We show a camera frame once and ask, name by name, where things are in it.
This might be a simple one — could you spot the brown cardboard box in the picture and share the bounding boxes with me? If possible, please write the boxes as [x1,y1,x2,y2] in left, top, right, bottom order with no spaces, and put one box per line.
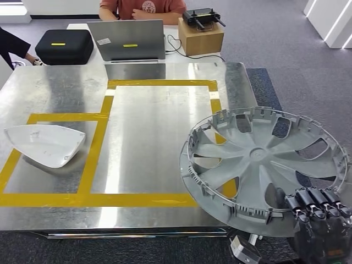
[178,17,224,57]

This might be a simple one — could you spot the person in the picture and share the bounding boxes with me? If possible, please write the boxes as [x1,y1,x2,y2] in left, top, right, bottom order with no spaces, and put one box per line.
[98,0,187,26]
[0,27,45,70]

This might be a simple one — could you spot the black zip carry case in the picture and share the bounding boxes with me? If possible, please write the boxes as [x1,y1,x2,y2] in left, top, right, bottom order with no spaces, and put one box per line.
[35,29,94,67]

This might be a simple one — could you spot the black desk cable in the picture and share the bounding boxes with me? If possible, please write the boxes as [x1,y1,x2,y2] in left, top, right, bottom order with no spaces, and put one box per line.
[165,34,226,63]

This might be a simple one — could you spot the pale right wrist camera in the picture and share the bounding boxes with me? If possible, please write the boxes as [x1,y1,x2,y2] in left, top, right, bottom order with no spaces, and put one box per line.
[230,235,262,264]

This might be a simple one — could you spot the white plastic mirror housing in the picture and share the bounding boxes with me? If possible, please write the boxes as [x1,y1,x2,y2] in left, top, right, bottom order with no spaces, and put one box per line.
[3,124,86,169]

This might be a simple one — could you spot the steel workbench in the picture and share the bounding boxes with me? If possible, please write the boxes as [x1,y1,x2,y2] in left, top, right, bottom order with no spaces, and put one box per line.
[0,62,258,239]

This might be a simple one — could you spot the black remote controller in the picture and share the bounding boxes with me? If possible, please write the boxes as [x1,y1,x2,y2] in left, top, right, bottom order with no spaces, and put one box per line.
[182,8,227,31]

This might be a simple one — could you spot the grey plastic wheel cover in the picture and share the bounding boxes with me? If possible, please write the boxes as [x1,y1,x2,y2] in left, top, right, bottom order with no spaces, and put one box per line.
[179,106,351,238]

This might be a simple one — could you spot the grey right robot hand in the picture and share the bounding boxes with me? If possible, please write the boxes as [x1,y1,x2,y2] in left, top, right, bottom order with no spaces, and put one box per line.
[275,186,352,264]

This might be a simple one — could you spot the grey laptop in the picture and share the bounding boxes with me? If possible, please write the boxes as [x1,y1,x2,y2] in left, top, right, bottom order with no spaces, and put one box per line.
[87,19,166,63]

